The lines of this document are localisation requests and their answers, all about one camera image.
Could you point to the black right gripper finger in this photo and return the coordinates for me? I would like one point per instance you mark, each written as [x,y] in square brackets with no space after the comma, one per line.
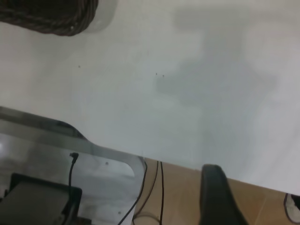
[215,199]

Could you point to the dark brown wicker basket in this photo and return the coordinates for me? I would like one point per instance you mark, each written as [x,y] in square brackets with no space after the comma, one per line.
[47,18]

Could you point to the white sneaker shoe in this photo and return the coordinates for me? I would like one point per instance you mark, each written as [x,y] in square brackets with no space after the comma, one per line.
[293,208]

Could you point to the clear acrylic stand plate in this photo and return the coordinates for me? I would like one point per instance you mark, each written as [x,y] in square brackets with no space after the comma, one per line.
[98,173]

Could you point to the black device box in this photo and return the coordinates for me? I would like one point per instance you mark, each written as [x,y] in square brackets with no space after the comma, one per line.
[35,199]

